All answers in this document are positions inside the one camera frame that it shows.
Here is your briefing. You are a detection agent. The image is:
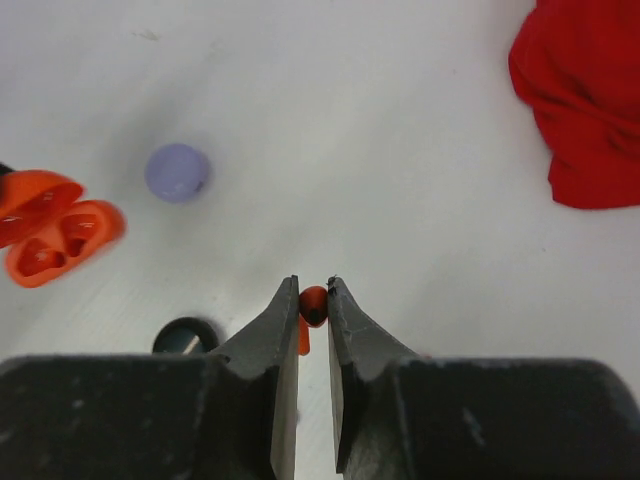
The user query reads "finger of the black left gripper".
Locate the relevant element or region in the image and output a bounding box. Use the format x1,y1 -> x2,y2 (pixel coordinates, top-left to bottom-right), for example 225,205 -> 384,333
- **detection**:
0,163 -> 14,206

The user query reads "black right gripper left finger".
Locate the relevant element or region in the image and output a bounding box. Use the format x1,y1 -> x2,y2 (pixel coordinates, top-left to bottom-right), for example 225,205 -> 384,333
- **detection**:
1,276 -> 299,479

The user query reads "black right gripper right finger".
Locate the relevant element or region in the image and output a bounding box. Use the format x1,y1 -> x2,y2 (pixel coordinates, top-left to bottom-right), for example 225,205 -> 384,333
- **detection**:
328,277 -> 639,479

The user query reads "orange earbud charging case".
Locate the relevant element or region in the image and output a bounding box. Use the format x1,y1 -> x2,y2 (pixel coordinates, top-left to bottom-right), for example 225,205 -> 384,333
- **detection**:
1,170 -> 126,288

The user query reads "black earbud charging case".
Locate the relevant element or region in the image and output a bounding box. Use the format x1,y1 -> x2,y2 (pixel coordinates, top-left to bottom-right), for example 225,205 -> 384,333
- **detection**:
151,317 -> 220,355

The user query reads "orange earbud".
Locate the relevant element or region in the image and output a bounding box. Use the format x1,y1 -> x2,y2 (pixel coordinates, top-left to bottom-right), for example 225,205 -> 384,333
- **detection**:
298,286 -> 328,356

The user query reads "lilac earbud charging case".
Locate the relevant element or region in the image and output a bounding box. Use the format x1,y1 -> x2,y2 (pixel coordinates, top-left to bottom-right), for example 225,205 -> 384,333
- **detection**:
144,143 -> 211,204

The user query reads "red crumpled cloth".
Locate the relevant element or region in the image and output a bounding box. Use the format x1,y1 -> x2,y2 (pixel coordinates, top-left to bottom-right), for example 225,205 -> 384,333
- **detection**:
508,0 -> 639,210

